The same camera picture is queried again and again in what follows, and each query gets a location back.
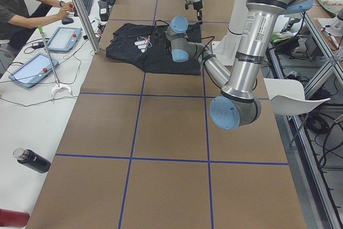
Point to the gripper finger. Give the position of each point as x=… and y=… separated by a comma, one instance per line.
x=199, y=16

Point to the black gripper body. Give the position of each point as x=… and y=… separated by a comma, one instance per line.
x=198, y=6

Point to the black printed t-shirt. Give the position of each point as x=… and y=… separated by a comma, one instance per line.
x=157, y=58

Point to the black box on table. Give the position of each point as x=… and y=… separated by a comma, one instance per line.
x=103, y=10

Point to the black keyboard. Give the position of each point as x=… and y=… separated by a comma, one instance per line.
x=86, y=2

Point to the white plastic chair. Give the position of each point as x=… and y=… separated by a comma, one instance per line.
x=288, y=98

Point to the black computer mouse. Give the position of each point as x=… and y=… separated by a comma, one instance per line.
x=67, y=20

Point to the far teach pendant tablet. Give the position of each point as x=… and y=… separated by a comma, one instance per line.
x=64, y=39

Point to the teach pendant tablet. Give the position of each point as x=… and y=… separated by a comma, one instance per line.
x=64, y=39
x=32, y=72

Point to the reacher grabber stick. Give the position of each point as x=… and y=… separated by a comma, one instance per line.
x=59, y=86

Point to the seated person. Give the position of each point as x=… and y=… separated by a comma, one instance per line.
x=17, y=25

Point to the near teach pendant tablet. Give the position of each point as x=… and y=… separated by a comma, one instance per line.
x=32, y=72

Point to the black water bottle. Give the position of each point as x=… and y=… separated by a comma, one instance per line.
x=31, y=160

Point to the red bottle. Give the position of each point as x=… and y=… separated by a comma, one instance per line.
x=14, y=219

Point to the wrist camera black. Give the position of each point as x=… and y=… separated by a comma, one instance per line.
x=187, y=4
x=157, y=36

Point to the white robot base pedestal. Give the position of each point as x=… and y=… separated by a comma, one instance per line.
x=225, y=49

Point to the aluminium frame post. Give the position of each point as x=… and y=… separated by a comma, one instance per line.
x=87, y=26

